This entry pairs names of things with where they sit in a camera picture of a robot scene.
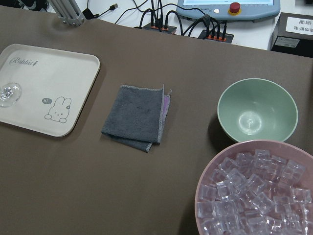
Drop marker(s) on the black USB hub left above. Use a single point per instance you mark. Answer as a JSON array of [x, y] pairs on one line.
[[168, 30]]

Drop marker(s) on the black usb hub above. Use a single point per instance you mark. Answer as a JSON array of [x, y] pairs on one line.
[[227, 38], [168, 30]]

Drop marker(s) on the green bowl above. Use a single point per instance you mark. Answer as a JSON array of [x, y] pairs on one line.
[[256, 108]]

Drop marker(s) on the black USB hub right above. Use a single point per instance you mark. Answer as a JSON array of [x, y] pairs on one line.
[[227, 38]]

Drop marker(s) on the cream rabbit tray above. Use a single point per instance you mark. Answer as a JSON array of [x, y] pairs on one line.
[[55, 85]]

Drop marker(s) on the pink bowl of ice cubes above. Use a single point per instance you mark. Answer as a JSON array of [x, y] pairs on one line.
[[256, 188]]

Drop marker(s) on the blue teach pendant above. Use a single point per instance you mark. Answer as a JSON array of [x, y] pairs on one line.
[[231, 10]]

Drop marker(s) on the clear wine glass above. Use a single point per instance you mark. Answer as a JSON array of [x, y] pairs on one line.
[[10, 94]]

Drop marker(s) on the black box with label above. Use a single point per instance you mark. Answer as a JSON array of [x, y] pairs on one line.
[[293, 34]]

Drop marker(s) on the aluminium frame post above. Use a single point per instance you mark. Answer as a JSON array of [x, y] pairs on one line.
[[68, 12]]

